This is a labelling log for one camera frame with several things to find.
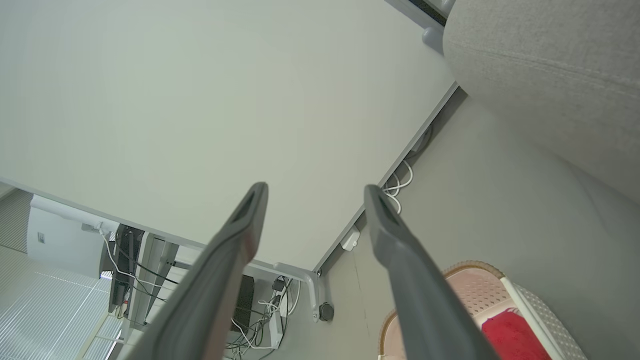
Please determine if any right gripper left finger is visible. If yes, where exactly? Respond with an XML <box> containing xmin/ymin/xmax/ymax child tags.
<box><xmin>125</xmin><ymin>182</ymin><xmax>270</xmax><ymax>360</ymax></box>

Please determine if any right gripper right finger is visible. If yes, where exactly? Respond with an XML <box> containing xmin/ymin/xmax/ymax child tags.
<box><xmin>363</xmin><ymin>184</ymin><xmax>502</xmax><ymax>360</ymax></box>

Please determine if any red garment with white stripes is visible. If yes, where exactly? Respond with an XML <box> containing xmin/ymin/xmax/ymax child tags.
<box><xmin>481</xmin><ymin>307</ymin><xmax>553</xmax><ymax>360</ymax></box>

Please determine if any grey fabric sofa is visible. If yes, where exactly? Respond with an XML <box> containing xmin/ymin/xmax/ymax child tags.
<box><xmin>442</xmin><ymin>0</ymin><xmax>640</xmax><ymax>203</ymax></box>

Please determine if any black computer box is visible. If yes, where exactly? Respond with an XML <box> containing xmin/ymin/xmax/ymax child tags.
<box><xmin>231</xmin><ymin>275</ymin><xmax>255</xmax><ymax>332</ymax></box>

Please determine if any beige perforated laundry basket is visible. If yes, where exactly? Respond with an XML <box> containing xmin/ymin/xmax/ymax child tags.
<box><xmin>377</xmin><ymin>260</ymin><xmax>588</xmax><ymax>360</ymax></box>

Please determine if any white power strip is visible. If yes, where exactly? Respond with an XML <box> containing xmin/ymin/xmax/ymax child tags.
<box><xmin>269</xmin><ymin>311</ymin><xmax>284</xmax><ymax>350</ymax></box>

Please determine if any small white floor box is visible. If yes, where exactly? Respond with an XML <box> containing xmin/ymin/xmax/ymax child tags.
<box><xmin>340</xmin><ymin>225</ymin><xmax>361</xmax><ymax>252</ymax></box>

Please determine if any grey partition foot with caster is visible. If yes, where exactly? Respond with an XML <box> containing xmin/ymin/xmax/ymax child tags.
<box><xmin>274</xmin><ymin>262</ymin><xmax>322</xmax><ymax>322</ymax></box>

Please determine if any wide white partition panel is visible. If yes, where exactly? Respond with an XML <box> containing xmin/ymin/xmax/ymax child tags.
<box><xmin>0</xmin><ymin>0</ymin><xmax>459</xmax><ymax>272</ymax></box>

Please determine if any narrow white partition panel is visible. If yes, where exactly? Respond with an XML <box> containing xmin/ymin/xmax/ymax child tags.
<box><xmin>386</xmin><ymin>0</ymin><xmax>456</xmax><ymax>27</ymax></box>

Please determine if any white desk frame leg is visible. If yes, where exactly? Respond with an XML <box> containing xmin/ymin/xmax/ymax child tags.
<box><xmin>129</xmin><ymin>232</ymin><xmax>179</xmax><ymax>327</ymax></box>

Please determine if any white looped cable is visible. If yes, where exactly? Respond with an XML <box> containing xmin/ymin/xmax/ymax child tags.
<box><xmin>382</xmin><ymin>160</ymin><xmax>415</xmax><ymax>214</ymax></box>

